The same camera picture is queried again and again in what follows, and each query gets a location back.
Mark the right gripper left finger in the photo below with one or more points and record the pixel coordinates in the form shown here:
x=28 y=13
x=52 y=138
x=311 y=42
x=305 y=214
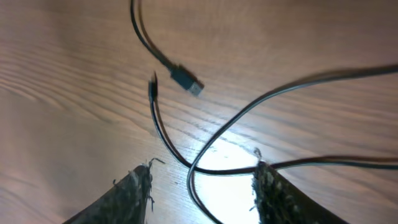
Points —
x=125 y=202

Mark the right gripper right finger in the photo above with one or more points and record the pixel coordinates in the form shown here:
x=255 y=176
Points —
x=278 y=201

